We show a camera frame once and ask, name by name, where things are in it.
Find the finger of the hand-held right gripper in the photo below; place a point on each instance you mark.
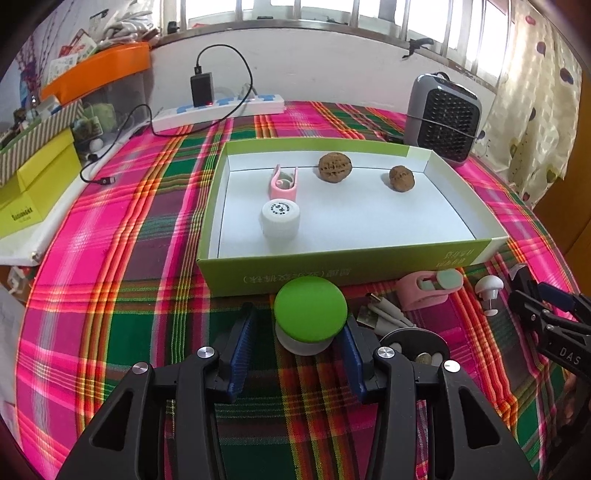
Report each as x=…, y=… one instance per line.
x=558, y=295
x=531, y=307

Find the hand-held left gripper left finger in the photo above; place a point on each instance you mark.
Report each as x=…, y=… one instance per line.
x=242, y=350

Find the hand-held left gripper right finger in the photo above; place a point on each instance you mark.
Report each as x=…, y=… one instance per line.
x=353, y=360

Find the white mushroom-shaped knob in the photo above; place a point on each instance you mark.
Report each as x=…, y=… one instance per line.
x=488, y=288

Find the green-topped white stand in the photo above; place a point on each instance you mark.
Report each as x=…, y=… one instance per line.
x=309, y=307

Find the large pink clip green pad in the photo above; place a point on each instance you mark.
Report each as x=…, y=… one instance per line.
x=429, y=288

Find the green and white cardboard box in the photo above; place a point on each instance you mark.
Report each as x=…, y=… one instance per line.
x=369, y=217

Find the small pink clip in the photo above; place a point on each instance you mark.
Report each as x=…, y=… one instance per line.
x=282, y=184

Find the brown walnut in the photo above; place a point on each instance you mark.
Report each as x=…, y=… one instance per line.
x=401, y=177
x=335, y=167

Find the pink green plaid tablecloth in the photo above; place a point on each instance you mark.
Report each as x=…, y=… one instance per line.
x=115, y=300

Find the cream dotted curtain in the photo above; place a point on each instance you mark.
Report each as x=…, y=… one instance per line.
x=540, y=101

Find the grey fan heater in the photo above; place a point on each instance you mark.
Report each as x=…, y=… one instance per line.
x=448, y=122

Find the white power strip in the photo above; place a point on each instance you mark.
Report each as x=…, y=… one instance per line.
x=217, y=110

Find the black charger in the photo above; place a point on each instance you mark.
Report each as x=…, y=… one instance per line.
x=202, y=90

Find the yellow cardboard box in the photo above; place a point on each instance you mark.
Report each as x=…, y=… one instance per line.
x=37, y=184

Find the small green white toy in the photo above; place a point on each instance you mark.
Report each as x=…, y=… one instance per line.
x=87, y=127

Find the clear storage bin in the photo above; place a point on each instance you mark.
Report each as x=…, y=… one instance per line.
x=120, y=99

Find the black window hook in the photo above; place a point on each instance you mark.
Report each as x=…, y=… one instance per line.
x=418, y=46

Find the striped cardboard box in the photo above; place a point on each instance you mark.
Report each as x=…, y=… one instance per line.
x=32, y=138

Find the orange bin lid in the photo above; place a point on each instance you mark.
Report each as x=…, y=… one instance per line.
x=106, y=67

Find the metal window grille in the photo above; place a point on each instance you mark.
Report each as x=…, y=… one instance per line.
x=369, y=14

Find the pile of colourful packets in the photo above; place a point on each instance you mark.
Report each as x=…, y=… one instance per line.
x=69, y=53

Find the white plastic bags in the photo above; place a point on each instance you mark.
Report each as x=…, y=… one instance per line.
x=129, y=25

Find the purple flower branches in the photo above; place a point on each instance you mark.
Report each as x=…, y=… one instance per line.
x=25, y=69

